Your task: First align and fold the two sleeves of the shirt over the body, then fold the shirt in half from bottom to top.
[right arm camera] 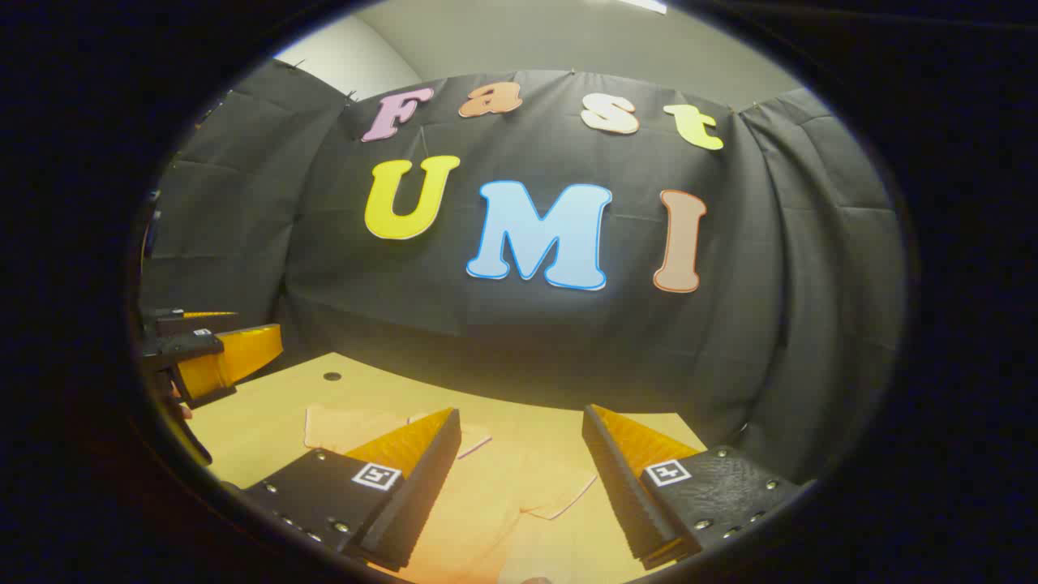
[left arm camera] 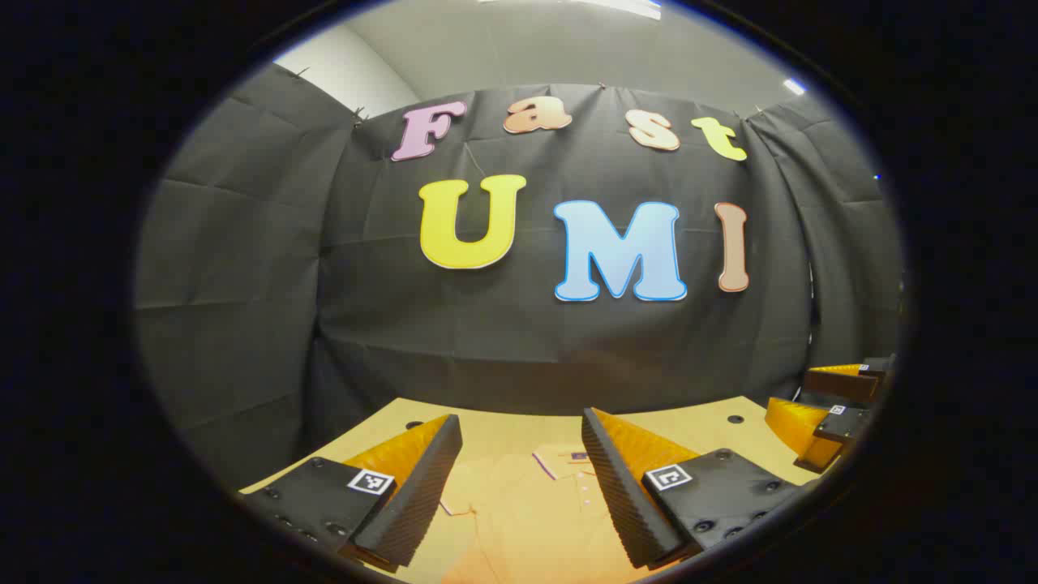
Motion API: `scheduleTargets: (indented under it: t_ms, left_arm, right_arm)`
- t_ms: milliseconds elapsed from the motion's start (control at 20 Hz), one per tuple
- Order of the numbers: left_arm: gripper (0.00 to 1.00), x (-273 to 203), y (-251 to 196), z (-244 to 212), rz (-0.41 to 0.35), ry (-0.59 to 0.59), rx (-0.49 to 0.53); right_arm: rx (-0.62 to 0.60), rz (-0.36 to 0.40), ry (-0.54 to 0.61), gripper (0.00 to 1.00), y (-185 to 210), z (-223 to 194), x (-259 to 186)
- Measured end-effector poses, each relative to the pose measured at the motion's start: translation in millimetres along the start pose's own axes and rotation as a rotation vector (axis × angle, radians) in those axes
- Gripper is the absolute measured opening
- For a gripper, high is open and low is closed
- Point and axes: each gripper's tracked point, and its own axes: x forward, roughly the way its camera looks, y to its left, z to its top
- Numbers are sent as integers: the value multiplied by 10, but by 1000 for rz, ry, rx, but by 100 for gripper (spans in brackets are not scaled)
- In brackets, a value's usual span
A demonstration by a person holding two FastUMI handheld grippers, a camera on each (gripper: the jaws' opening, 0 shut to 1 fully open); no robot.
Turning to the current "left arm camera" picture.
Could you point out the small ceiling light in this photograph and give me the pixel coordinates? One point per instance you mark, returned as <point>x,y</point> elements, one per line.
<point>794,86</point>

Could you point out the orange T-shirt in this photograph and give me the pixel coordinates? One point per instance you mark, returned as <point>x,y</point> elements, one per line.
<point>527,519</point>

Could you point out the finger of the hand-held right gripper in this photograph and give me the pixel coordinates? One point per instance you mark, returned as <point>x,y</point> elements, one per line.
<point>843,385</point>
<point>843,428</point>

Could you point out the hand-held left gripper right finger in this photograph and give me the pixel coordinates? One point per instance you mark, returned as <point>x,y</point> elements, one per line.
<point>620,495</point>

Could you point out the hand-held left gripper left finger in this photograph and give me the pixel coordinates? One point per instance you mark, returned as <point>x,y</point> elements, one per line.
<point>422,487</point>

